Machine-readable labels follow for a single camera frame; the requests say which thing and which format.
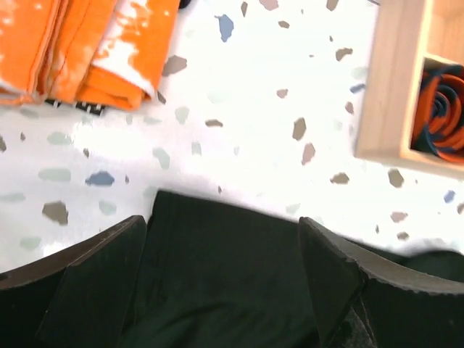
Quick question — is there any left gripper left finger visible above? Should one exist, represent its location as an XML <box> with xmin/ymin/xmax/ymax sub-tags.
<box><xmin>1</xmin><ymin>215</ymin><xmax>146</xmax><ymax>348</ymax></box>

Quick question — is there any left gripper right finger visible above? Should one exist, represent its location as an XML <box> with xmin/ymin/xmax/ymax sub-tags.
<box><xmin>298</xmin><ymin>218</ymin><xmax>463</xmax><ymax>347</ymax></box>

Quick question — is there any black t-shirt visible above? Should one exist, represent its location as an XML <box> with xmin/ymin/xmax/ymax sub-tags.
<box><xmin>119</xmin><ymin>190</ymin><xmax>464</xmax><ymax>348</ymax></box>

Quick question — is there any orange black rolled sock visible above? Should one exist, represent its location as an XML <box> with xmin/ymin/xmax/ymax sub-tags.
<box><xmin>411</xmin><ymin>65</ymin><xmax>463</xmax><ymax>165</ymax></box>

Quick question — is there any orange white folded cloth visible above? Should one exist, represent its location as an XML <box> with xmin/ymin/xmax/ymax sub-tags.
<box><xmin>1</xmin><ymin>0</ymin><xmax>181</xmax><ymax>112</ymax></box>

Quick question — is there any wooden compartment tray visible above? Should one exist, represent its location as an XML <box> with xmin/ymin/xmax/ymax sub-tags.
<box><xmin>355</xmin><ymin>1</ymin><xmax>463</xmax><ymax>179</ymax></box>

